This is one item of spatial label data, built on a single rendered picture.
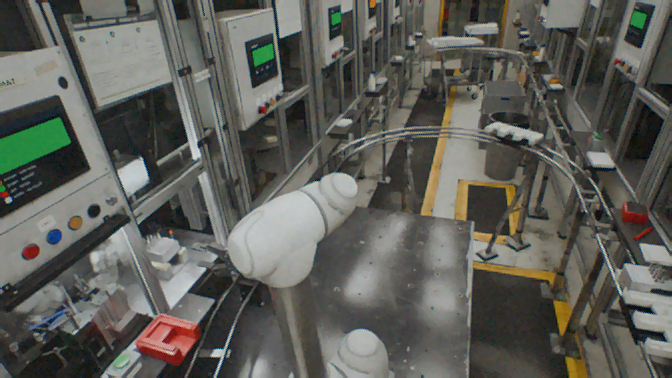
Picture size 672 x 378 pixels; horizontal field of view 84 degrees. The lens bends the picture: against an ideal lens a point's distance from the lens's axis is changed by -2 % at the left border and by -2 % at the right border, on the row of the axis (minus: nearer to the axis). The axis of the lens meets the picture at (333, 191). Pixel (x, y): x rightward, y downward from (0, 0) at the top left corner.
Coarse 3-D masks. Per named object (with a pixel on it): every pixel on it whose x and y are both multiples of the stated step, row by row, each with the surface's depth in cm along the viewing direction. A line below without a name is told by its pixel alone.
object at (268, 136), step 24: (216, 0) 144; (240, 0) 159; (288, 0) 199; (288, 24) 202; (288, 48) 207; (288, 72) 210; (312, 72) 242; (264, 120) 191; (288, 120) 271; (240, 144) 173; (264, 144) 194; (264, 168) 197; (264, 192) 200
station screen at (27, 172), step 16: (48, 112) 85; (0, 128) 76; (16, 128) 79; (64, 128) 89; (64, 144) 90; (32, 160) 83; (48, 160) 86; (64, 160) 90; (80, 160) 94; (0, 176) 77; (16, 176) 80; (32, 176) 83; (48, 176) 87; (64, 176) 90; (0, 192) 78; (16, 192) 81; (32, 192) 84
